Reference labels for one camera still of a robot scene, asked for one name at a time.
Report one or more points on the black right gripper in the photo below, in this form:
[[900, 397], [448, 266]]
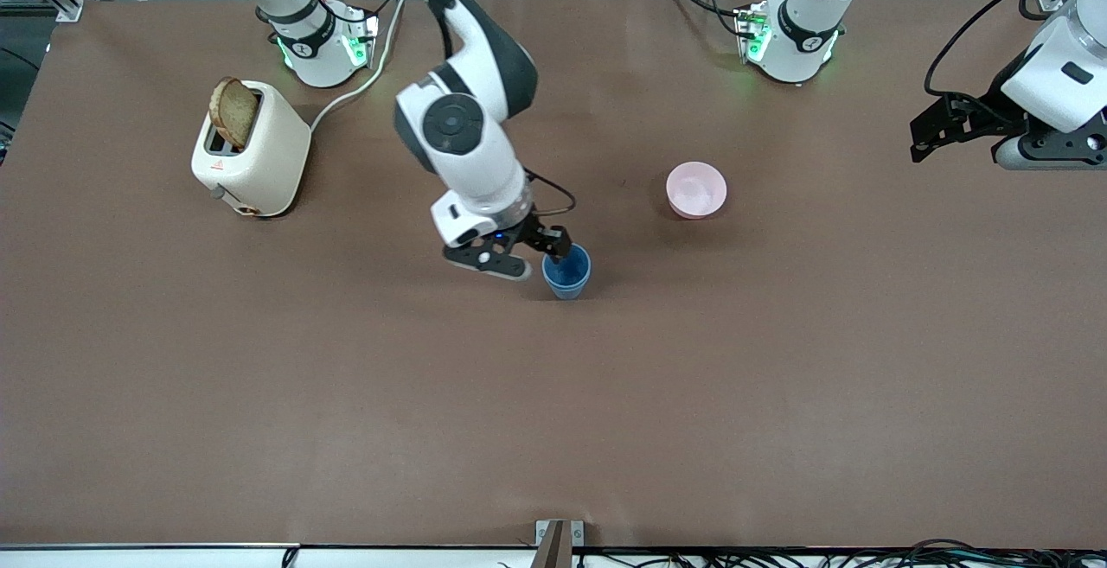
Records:
[[537, 232]]

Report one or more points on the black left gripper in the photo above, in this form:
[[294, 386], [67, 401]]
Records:
[[987, 115]]

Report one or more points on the blue plastic cup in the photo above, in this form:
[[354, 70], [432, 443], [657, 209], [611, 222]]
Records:
[[572, 272], [566, 292]]

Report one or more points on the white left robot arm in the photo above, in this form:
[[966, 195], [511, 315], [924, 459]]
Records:
[[800, 41]]

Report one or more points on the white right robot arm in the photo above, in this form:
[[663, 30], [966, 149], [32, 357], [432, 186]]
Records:
[[471, 153]]

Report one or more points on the pink bowl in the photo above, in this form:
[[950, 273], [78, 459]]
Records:
[[696, 190]]

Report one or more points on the brown table cover sheet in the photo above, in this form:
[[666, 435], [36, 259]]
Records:
[[553, 395]]

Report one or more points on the base connector box green light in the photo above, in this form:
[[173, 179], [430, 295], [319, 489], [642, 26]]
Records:
[[752, 28], [363, 32]]

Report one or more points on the cream white toaster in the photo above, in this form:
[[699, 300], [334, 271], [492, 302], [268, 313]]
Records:
[[268, 162]]

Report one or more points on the brown bread slice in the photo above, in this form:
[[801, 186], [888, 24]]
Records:
[[233, 114]]

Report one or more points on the white table edge strip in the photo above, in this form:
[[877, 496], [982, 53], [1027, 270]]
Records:
[[130, 558]]

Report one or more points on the grey metal bracket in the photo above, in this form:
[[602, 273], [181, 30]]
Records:
[[545, 533]]

